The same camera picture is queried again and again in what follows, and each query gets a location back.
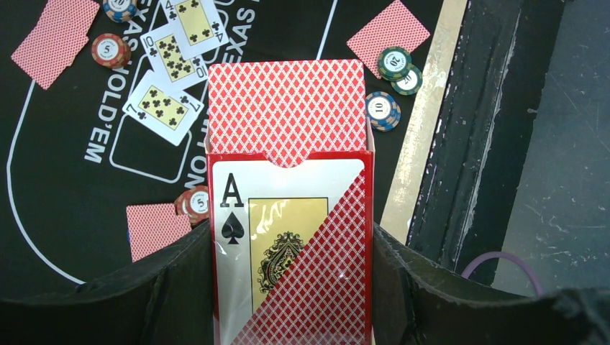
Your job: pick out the green poker chip stack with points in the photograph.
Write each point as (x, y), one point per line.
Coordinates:
(393, 63)

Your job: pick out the red poker chip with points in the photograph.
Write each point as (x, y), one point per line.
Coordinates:
(110, 51)
(194, 203)

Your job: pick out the black poker table mat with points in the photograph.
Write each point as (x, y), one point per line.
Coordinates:
(71, 161)

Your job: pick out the red backed card top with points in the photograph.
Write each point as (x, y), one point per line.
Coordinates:
(59, 35)

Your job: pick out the red backed card bottom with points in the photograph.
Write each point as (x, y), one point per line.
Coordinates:
(396, 25)

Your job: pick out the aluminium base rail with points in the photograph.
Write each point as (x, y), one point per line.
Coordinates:
(493, 92)

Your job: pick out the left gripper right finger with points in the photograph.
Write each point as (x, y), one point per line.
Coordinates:
(416, 301)

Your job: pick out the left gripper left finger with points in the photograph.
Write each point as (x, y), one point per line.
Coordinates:
(164, 298)

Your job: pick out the ten of clubs card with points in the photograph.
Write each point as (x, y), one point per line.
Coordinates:
(167, 60)

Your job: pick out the seven of clubs card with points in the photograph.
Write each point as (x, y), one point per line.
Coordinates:
(168, 112)

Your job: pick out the blue poker chip stack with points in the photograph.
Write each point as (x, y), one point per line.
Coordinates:
(382, 111)

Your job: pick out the red backed playing card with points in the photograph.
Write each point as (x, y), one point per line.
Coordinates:
(152, 227)

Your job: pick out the pink playing card box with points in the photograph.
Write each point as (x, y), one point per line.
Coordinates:
(290, 159)

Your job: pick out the blue poker chip top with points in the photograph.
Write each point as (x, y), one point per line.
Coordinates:
(120, 11)

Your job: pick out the red poker chip top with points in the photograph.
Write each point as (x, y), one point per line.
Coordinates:
(110, 51)

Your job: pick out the four of clubs card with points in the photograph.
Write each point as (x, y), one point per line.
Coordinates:
(196, 25)

